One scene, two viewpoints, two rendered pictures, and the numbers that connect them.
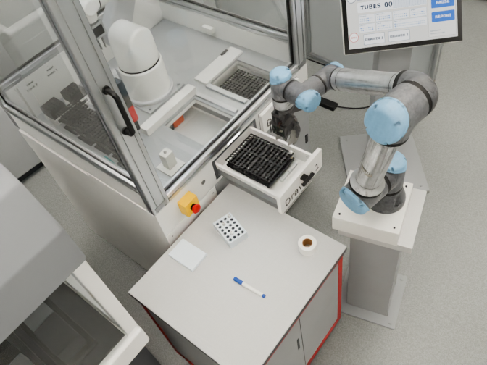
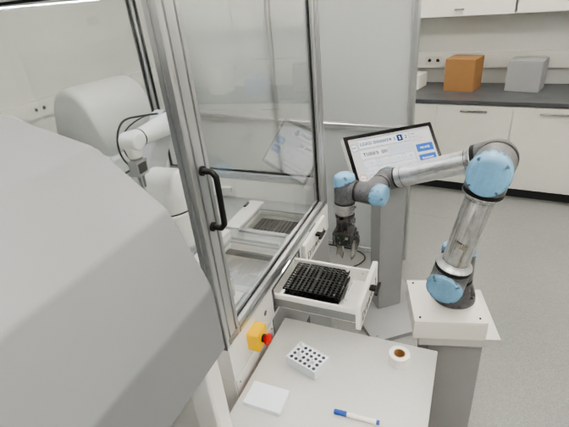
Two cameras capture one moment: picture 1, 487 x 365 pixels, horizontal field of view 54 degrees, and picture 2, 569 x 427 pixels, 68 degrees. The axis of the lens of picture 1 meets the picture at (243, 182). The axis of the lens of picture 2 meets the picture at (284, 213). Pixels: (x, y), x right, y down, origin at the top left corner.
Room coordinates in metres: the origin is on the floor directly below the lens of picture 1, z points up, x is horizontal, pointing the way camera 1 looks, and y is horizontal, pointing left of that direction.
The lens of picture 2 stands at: (0.13, 0.53, 1.93)
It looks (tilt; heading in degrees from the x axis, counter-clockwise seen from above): 28 degrees down; 337
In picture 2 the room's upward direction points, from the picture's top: 6 degrees counter-clockwise
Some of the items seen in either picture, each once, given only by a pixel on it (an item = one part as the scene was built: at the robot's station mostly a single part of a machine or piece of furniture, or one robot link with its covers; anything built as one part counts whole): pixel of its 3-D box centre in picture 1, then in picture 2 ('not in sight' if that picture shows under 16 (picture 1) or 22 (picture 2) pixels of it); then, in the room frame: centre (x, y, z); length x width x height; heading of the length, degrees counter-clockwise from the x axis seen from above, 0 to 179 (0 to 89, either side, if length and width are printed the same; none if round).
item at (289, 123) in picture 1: (283, 118); (345, 228); (1.28, -0.20, 1.11); 0.09 x 0.08 x 0.12; 131
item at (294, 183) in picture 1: (300, 180); (367, 293); (1.16, -0.22, 0.87); 0.29 x 0.02 x 0.11; 132
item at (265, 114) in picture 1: (280, 105); (314, 239); (1.61, -0.24, 0.87); 0.29 x 0.02 x 0.11; 132
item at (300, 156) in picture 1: (258, 161); (315, 285); (1.32, -0.08, 0.86); 0.40 x 0.26 x 0.06; 42
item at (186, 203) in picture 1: (189, 204); (257, 336); (1.17, 0.23, 0.88); 0.07 x 0.05 x 0.07; 132
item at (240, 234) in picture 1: (230, 229); (307, 360); (1.07, 0.09, 0.78); 0.12 x 0.08 x 0.04; 24
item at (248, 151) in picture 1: (259, 161); (317, 285); (1.31, -0.09, 0.87); 0.22 x 0.18 x 0.06; 42
